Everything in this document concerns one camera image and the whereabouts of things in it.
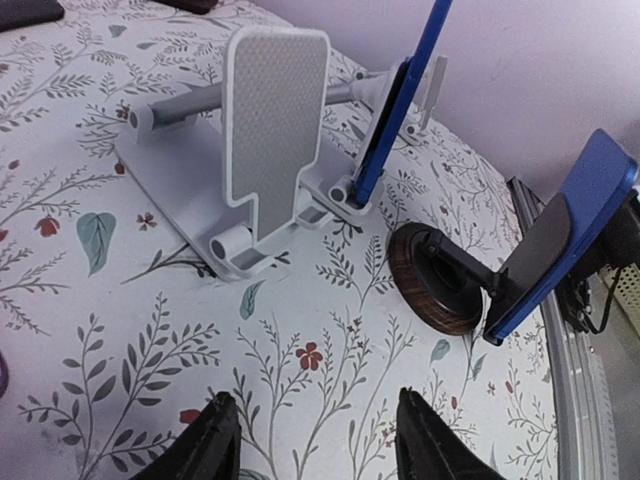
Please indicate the pink smartphone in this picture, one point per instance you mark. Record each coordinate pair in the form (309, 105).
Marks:
(4, 376)

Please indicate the black folding stand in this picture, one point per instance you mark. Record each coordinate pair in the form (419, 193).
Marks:
(443, 284)

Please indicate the black phone at back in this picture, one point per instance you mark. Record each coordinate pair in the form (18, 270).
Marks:
(15, 14)

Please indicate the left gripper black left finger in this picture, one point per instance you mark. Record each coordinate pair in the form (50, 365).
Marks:
(209, 448)

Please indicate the blue-edged phone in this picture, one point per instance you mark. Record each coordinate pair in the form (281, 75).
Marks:
(597, 185)
(401, 87)

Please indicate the aluminium front rail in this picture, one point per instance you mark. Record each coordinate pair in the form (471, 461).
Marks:
(593, 349)

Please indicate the floral patterned table mat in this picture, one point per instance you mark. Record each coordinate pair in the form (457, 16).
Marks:
(117, 334)

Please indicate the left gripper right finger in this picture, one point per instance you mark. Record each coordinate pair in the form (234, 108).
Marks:
(426, 448)

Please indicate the silver folding phone stand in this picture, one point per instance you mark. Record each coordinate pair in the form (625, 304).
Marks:
(241, 168)

